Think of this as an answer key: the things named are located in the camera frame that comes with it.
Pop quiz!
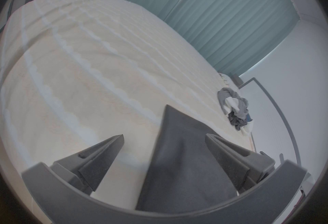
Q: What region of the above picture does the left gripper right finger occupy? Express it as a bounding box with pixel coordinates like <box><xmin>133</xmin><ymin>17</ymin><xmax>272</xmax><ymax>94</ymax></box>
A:
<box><xmin>205</xmin><ymin>133</ymin><xmax>276</xmax><ymax>190</ymax></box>

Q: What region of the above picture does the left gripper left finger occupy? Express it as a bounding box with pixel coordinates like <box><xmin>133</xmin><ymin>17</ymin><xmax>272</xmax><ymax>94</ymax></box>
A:
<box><xmin>51</xmin><ymin>134</ymin><xmax>125</xmax><ymax>193</ymax></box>

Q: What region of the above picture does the black T-shirt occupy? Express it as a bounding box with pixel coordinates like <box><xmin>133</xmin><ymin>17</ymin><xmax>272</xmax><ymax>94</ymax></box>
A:
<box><xmin>135</xmin><ymin>104</ymin><xmax>237</xmax><ymax>212</ymax></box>

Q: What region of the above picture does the pile of clothes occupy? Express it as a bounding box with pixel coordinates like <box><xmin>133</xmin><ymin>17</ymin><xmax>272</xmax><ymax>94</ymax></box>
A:
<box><xmin>217</xmin><ymin>87</ymin><xmax>254</xmax><ymax>137</ymax></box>

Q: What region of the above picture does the bed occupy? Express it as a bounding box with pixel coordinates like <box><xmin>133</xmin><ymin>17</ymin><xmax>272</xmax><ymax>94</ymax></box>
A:
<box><xmin>0</xmin><ymin>0</ymin><xmax>301</xmax><ymax>211</ymax></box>

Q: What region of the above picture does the white printed pillow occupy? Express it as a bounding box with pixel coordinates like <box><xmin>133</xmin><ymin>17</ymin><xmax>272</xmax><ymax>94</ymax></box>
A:
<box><xmin>218</xmin><ymin>72</ymin><xmax>234</xmax><ymax>87</ymax></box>

